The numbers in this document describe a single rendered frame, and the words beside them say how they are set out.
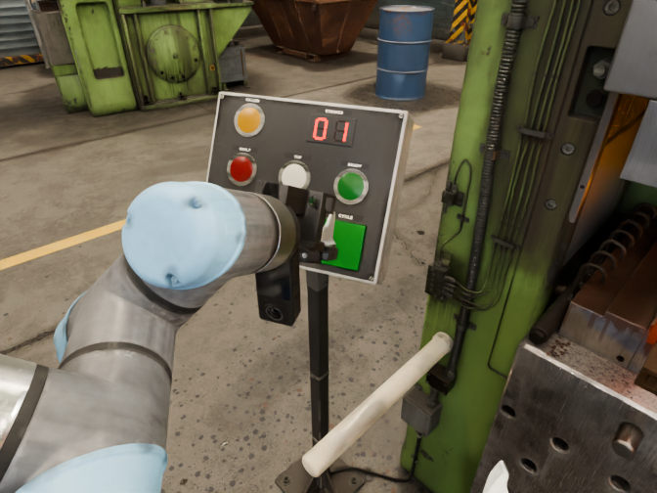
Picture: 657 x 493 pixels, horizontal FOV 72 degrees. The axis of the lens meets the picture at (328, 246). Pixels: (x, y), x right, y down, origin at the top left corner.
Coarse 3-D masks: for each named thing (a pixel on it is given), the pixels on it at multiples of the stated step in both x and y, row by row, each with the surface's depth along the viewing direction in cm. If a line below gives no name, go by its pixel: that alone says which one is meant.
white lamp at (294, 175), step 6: (288, 168) 76; (294, 168) 75; (300, 168) 75; (288, 174) 76; (294, 174) 75; (300, 174) 75; (282, 180) 76; (288, 180) 76; (294, 180) 75; (300, 180) 75; (294, 186) 75; (300, 186) 75
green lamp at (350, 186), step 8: (344, 176) 73; (352, 176) 72; (360, 176) 72; (344, 184) 73; (352, 184) 72; (360, 184) 72; (344, 192) 73; (352, 192) 72; (360, 192) 72; (352, 200) 73
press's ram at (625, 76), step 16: (640, 0) 47; (656, 0) 46; (640, 16) 47; (656, 16) 46; (624, 32) 49; (640, 32) 48; (656, 32) 47; (624, 48) 49; (640, 48) 48; (656, 48) 47; (624, 64) 50; (640, 64) 49; (656, 64) 48; (608, 80) 52; (624, 80) 51; (640, 80) 49; (656, 80) 48; (640, 96) 50; (656, 96) 49
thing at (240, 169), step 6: (234, 162) 79; (240, 162) 78; (246, 162) 78; (234, 168) 79; (240, 168) 78; (246, 168) 78; (252, 168) 78; (234, 174) 79; (240, 174) 78; (246, 174) 78; (240, 180) 78
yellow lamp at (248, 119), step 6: (246, 108) 78; (252, 108) 77; (240, 114) 78; (246, 114) 77; (252, 114) 77; (258, 114) 77; (240, 120) 78; (246, 120) 77; (252, 120) 77; (258, 120) 77; (240, 126) 78; (246, 126) 78; (252, 126) 77; (246, 132) 78
